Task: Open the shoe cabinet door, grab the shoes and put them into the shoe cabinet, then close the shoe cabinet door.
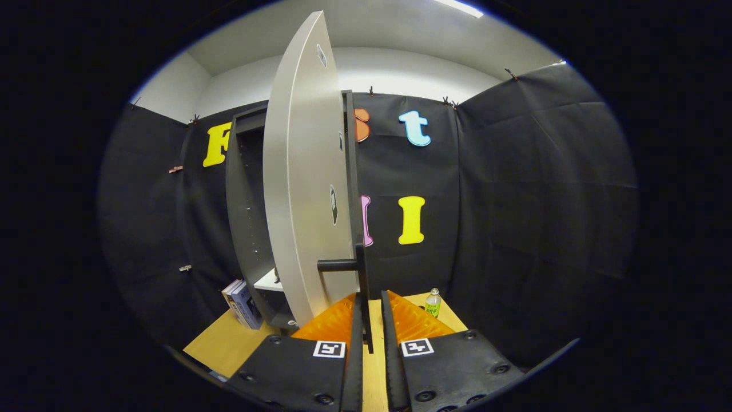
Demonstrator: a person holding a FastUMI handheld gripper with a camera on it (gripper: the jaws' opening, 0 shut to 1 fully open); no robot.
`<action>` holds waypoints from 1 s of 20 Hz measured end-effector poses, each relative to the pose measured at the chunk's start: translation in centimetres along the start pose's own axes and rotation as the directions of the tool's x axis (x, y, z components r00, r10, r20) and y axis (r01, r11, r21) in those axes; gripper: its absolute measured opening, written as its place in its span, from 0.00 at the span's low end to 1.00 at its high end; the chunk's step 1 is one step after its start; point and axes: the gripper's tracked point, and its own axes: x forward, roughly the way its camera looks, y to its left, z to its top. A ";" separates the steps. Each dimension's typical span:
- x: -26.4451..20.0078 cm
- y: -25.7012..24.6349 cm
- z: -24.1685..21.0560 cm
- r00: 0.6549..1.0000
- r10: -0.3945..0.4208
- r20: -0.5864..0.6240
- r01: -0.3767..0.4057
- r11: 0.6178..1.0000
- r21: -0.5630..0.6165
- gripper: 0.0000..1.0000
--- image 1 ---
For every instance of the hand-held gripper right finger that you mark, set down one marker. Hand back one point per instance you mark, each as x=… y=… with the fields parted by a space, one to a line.
x=457 y=372

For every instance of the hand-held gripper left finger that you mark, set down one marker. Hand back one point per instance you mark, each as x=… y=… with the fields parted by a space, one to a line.
x=303 y=372

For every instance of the dark grey shoe cabinet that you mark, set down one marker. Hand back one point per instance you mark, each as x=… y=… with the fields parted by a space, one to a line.
x=246 y=217

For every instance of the beige shoe cabinet door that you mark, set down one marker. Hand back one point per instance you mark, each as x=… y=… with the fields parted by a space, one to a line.
x=303 y=189

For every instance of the clear bottle with green label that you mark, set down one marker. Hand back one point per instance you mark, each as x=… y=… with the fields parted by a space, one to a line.
x=433 y=303

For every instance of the stack of books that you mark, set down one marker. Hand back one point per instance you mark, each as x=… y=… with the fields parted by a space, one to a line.
x=243 y=303

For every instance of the black backdrop cloth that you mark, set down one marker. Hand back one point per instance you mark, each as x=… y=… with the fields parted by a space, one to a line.
x=532 y=217

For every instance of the long ceiling light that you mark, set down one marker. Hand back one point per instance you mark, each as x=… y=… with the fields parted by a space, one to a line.
x=460 y=7

